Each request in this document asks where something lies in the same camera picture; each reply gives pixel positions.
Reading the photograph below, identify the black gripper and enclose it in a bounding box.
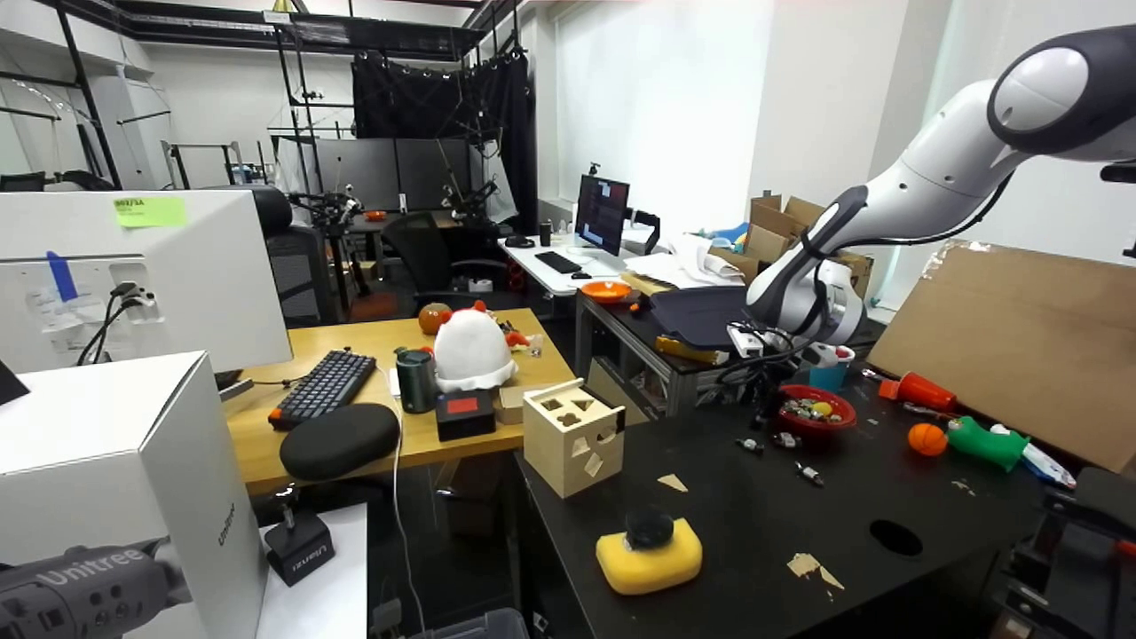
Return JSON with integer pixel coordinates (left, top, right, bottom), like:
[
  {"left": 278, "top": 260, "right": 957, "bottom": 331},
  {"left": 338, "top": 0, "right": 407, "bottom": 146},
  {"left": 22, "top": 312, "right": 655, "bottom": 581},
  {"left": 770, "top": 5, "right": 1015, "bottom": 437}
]
[{"left": 725, "top": 331, "right": 818, "bottom": 419}]

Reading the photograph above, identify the red bowl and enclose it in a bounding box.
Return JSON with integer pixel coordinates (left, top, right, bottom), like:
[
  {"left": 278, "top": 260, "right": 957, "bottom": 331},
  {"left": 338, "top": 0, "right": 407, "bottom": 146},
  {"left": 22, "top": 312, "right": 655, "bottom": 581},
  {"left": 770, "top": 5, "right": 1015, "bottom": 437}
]
[{"left": 774, "top": 385, "right": 858, "bottom": 445}]

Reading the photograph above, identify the orange bowl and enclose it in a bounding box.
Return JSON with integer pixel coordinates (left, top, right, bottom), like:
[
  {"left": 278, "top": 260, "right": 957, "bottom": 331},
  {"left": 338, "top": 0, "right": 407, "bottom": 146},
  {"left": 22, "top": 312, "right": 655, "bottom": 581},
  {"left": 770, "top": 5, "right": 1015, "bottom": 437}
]
[{"left": 578, "top": 277, "right": 642, "bottom": 317}]

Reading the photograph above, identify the teal cup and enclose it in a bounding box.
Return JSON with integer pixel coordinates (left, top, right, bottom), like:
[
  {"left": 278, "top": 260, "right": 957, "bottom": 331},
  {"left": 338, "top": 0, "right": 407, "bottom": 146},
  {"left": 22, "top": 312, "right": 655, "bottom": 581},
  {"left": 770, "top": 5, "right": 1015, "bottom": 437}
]
[{"left": 806, "top": 336, "right": 858, "bottom": 395}]

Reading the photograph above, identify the brown wooden brush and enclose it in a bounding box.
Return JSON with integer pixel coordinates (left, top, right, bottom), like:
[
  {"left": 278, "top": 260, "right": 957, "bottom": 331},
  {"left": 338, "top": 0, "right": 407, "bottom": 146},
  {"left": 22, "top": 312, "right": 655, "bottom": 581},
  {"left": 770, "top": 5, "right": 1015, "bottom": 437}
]
[{"left": 654, "top": 333, "right": 736, "bottom": 373}]

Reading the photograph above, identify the navy plastic storage bin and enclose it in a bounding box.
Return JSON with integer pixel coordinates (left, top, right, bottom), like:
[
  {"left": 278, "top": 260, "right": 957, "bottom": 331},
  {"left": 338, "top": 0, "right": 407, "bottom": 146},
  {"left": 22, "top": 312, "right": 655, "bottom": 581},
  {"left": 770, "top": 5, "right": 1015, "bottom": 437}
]
[{"left": 647, "top": 284, "right": 774, "bottom": 356}]

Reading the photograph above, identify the grey metal cart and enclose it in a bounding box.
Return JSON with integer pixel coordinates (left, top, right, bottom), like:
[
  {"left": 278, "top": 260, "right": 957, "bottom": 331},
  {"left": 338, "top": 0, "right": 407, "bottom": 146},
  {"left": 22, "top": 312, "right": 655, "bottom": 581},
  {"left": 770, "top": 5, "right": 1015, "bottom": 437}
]
[{"left": 570, "top": 295, "right": 893, "bottom": 421}]

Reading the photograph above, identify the printed cardboard shipping box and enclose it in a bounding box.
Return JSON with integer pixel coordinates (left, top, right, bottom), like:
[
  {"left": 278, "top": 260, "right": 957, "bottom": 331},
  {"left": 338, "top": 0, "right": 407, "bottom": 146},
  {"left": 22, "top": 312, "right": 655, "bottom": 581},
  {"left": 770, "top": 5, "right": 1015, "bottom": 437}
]
[{"left": 844, "top": 247, "right": 876, "bottom": 307}]

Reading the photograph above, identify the orange plastic toy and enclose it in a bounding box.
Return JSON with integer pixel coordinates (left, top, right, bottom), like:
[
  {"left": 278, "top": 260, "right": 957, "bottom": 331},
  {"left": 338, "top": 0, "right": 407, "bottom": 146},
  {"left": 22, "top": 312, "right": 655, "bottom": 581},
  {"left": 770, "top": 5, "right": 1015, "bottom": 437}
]
[{"left": 873, "top": 369, "right": 962, "bottom": 419}]

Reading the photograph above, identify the open cardboard box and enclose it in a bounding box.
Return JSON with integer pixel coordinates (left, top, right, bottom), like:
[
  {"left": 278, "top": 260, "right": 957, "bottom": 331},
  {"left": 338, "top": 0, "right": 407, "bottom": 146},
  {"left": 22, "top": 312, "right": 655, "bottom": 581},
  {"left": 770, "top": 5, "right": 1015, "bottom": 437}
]
[{"left": 743, "top": 188, "right": 835, "bottom": 266}]

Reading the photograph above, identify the small orange ball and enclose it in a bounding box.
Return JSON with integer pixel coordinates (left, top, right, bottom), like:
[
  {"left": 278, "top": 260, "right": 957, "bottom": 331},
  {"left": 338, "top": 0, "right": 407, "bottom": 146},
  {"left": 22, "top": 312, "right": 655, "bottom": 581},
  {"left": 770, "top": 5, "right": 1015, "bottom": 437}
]
[{"left": 905, "top": 419, "right": 951, "bottom": 463}]

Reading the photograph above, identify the small black cup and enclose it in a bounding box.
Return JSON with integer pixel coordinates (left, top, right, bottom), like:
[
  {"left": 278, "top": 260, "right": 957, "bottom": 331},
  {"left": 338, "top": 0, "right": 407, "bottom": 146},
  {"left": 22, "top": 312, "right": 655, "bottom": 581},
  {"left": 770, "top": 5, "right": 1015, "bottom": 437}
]
[{"left": 622, "top": 504, "right": 673, "bottom": 554}]

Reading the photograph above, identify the wooden shape sorter box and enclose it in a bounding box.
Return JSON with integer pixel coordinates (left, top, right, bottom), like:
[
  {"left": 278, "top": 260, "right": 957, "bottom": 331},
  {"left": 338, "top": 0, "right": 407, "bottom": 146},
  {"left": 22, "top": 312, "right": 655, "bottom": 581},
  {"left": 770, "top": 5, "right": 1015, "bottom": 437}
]
[{"left": 517, "top": 376, "right": 632, "bottom": 502}]

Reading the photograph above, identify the yellow tape dispenser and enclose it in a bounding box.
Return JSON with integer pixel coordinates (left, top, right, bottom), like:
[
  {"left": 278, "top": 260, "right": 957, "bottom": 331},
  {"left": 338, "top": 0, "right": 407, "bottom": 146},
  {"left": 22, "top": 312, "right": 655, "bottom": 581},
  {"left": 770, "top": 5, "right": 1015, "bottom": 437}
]
[{"left": 593, "top": 514, "right": 706, "bottom": 595}]

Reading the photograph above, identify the small black keyboard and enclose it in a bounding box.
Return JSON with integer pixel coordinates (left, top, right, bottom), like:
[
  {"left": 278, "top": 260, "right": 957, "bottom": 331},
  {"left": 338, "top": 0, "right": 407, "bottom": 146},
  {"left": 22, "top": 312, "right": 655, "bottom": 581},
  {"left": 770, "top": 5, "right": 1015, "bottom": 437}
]
[{"left": 531, "top": 247, "right": 593, "bottom": 284}]

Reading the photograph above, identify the computer monitor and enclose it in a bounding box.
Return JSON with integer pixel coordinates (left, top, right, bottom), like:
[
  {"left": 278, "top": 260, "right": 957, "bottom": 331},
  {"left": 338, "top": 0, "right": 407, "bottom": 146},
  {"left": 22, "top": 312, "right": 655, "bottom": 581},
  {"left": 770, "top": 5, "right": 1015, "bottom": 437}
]
[{"left": 570, "top": 172, "right": 635, "bottom": 260}]

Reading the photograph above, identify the brown cardboard board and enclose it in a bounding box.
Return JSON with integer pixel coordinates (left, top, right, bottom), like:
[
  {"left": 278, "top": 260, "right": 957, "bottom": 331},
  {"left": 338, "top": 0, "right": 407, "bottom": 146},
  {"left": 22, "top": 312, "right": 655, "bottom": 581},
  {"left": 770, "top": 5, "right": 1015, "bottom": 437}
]
[{"left": 862, "top": 238, "right": 1136, "bottom": 478}]

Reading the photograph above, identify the white desk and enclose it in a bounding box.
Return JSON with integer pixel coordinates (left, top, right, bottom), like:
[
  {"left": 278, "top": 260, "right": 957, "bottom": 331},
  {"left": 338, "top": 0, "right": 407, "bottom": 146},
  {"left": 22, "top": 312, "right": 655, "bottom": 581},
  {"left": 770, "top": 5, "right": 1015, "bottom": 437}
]
[{"left": 500, "top": 232, "right": 743, "bottom": 302}]

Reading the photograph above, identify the white blue tube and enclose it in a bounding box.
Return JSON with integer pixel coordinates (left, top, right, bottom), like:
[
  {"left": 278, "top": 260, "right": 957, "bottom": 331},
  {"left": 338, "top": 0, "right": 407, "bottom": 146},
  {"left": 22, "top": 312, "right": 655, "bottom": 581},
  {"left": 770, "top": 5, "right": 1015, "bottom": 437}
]
[{"left": 1015, "top": 437, "right": 1083, "bottom": 495}]

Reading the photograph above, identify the white hard hat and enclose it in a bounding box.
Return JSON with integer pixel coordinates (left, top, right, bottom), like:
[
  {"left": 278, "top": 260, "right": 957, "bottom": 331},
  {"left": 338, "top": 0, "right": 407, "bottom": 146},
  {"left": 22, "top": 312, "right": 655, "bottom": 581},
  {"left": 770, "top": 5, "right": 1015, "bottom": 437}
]
[{"left": 428, "top": 297, "right": 536, "bottom": 395}]

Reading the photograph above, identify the black box red label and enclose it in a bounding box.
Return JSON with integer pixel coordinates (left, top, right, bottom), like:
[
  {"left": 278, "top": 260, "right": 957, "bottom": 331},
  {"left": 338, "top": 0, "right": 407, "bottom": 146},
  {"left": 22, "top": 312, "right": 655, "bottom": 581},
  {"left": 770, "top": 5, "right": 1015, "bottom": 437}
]
[{"left": 433, "top": 387, "right": 500, "bottom": 445}]

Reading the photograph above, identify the black office chair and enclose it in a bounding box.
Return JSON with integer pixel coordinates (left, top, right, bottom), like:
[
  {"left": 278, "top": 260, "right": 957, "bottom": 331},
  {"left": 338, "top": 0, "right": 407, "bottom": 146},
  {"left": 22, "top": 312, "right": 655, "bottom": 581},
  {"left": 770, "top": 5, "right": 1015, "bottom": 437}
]
[
  {"left": 380, "top": 211, "right": 524, "bottom": 317},
  {"left": 248, "top": 185, "right": 349, "bottom": 331}
]

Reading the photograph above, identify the orange pumpkin ball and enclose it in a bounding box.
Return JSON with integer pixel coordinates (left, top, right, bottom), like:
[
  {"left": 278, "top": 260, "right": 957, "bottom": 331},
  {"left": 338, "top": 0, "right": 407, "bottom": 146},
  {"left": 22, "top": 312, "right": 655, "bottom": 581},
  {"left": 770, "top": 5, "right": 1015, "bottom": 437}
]
[{"left": 416, "top": 297, "right": 458, "bottom": 341}]

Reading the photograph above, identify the dark green mug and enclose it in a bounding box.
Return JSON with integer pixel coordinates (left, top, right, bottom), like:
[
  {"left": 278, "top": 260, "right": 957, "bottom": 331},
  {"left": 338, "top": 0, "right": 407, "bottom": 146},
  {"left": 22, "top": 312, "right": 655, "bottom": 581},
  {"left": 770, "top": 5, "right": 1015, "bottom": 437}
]
[{"left": 390, "top": 341, "right": 442, "bottom": 417}]

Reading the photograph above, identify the wooden desk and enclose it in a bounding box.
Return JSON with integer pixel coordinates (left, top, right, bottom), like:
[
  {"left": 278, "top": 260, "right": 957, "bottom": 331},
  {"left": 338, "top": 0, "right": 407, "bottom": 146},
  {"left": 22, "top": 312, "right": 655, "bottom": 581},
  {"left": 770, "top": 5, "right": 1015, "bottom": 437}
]
[{"left": 215, "top": 307, "right": 583, "bottom": 498}]

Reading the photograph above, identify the black padded cushion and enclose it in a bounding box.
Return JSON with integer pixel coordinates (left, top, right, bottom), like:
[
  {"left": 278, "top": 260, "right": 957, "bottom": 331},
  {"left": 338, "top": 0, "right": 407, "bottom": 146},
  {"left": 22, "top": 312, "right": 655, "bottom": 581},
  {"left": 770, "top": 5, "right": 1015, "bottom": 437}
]
[{"left": 278, "top": 402, "right": 403, "bottom": 483}]

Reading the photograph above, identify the black mesh curtain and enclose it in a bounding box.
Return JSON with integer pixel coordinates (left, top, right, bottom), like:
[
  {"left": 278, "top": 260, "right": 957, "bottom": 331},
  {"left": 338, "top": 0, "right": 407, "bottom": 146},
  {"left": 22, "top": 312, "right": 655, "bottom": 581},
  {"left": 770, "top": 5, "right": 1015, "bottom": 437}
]
[{"left": 349, "top": 45, "right": 539, "bottom": 232}]

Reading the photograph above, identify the black keyboard orange edge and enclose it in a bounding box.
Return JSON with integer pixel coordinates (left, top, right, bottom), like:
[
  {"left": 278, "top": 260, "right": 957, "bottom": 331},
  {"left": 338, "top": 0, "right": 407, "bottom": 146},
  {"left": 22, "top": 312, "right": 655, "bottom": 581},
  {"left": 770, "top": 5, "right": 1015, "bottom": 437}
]
[{"left": 267, "top": 343, "right": 380, "bottom": 432}]

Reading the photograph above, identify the black stand base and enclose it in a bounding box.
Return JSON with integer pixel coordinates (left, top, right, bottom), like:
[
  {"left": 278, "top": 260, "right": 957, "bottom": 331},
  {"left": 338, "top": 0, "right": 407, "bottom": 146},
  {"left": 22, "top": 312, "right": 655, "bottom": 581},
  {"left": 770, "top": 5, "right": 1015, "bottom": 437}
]
[{"left": 258, "top": 475, "right": 342, "bottom": 591}]

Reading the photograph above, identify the white case with green note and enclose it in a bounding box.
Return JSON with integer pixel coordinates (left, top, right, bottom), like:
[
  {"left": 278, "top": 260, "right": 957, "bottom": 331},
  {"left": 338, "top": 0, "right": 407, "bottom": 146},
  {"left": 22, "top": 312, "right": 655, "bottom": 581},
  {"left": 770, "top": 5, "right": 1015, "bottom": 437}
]
[{"left": 0, "top": 185, "right": 297, "bottom": 373}]

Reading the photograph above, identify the green sticky note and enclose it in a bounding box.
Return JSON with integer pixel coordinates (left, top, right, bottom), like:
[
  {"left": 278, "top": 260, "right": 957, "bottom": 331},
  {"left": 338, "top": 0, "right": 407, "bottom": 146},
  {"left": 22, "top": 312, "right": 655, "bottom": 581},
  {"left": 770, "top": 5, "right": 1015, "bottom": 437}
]
[{"left": 111, "top": 192, "right": 194, "bottom": 233}]

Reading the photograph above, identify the large white cardboard box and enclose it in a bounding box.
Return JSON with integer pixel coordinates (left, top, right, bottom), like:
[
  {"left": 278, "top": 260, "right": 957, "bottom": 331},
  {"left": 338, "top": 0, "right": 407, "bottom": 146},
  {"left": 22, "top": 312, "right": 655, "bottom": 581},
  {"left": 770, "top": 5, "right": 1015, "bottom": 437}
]
[{"left": 0, "top": 347, "right": 267, "bottom": 639}]

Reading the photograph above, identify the grey Unitree device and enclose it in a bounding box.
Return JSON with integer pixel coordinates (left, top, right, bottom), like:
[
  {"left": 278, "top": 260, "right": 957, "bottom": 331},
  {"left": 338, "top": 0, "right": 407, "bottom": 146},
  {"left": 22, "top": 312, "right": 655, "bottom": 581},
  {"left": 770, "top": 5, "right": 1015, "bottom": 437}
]
[{"left": 0, "top": 540, "right": 194, "bottom": 639}]

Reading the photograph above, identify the blue tape strip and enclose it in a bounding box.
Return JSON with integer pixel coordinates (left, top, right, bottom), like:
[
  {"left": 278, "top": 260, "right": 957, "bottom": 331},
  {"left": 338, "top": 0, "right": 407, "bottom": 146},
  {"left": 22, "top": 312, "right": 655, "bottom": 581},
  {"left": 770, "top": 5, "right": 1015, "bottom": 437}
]
[{"left": 42, "top": 246, "right": 83, "bottom": 307}]

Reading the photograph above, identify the thin white cable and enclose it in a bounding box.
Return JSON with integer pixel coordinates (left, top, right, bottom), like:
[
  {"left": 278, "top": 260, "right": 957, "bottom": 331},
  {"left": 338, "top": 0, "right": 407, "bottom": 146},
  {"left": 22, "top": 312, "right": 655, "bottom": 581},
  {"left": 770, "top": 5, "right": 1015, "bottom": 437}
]
[{"left": 387, "top": 437, "right": 433, "bottom": 639}]

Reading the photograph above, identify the orange-handled black clamp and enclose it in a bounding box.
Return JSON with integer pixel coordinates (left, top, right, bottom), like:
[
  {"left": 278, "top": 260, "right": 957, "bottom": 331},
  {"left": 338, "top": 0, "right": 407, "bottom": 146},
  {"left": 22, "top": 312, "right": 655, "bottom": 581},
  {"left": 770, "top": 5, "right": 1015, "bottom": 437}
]
[{"left": 1027, "top": 491, "right": 1136, "bottom": 572}]

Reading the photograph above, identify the black cable bundle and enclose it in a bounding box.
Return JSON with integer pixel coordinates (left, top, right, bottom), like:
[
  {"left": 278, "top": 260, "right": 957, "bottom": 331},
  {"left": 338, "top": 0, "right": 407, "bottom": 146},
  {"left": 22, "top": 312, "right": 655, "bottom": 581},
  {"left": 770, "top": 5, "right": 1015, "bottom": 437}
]
[{"left": 74, "top": 277, "right": 158, "bottom": 365}]

